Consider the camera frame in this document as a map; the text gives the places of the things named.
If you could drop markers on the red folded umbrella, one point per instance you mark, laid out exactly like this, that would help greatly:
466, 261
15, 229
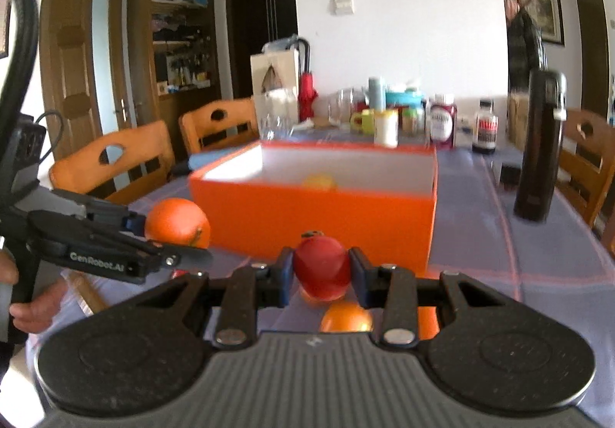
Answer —
307, 94

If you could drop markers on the wooden chair right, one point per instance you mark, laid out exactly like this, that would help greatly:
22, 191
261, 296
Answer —
588, 170

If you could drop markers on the small tangerine middle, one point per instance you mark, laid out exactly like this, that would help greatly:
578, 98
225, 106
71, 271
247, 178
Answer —
346, 316

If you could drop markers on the checked blue tablecloth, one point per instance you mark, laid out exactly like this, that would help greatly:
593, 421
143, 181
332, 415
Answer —
152, 361

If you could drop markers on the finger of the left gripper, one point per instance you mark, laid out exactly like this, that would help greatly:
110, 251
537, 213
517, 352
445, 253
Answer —
106, 212
87, 246

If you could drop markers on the blue grey tumbler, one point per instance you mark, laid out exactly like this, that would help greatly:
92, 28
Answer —
376, 95

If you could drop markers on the black thermos bottle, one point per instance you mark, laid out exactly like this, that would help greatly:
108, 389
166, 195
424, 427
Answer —
547, 114

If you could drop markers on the yellow green mug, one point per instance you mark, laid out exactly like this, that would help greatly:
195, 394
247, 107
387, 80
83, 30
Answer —
363, 121

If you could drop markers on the wooden chair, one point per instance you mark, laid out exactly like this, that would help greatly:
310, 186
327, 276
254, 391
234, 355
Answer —
219, 124
114, 154
588, 170

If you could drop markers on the dark red lid jar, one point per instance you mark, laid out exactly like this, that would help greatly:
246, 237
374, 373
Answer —
442, 121

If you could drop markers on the glass cup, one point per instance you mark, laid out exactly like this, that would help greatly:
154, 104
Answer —
274, 127

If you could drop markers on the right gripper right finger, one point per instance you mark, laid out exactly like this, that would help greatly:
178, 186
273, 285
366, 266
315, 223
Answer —
392, 289

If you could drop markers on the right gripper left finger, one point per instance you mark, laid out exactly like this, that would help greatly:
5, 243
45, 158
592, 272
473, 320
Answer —
248, 290

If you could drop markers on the yellow pomelo fruit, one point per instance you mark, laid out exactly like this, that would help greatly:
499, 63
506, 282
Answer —
320, 181

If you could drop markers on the white paper bag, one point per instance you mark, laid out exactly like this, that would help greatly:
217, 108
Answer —
275, 81

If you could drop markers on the large orange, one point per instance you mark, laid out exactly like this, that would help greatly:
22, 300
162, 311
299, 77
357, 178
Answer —
178, 221

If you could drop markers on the orange cardboard box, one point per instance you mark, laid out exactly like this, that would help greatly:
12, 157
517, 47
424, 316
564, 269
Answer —
385, 202

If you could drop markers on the white yellow lid container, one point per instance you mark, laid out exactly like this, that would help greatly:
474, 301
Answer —
385, 126

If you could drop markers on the medium orange far right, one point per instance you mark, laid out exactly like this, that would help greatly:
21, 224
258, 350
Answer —
428, 323

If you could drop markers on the wooden chair near left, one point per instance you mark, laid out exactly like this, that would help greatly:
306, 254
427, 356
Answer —
114, 154

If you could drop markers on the clear medicine bottle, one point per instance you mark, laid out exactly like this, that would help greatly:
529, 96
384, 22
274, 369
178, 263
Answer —
485, 128

